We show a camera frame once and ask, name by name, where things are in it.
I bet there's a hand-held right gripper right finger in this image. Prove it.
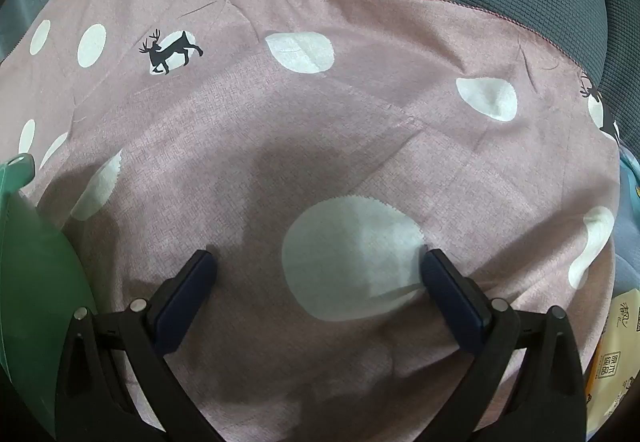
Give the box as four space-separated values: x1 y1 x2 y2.
421 248 587 442

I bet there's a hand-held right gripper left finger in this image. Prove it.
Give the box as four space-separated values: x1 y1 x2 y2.
56 249 226 442

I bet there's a green plastic basin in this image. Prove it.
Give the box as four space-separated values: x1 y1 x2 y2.
0 153 98 423

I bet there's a yellow tissue pack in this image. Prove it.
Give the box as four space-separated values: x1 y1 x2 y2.
582 287 640 438

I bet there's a grey blue cloth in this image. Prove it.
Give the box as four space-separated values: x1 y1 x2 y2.
607 147 640 293

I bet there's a pink dotted blanket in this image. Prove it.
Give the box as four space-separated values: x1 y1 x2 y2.
0 0 623 442

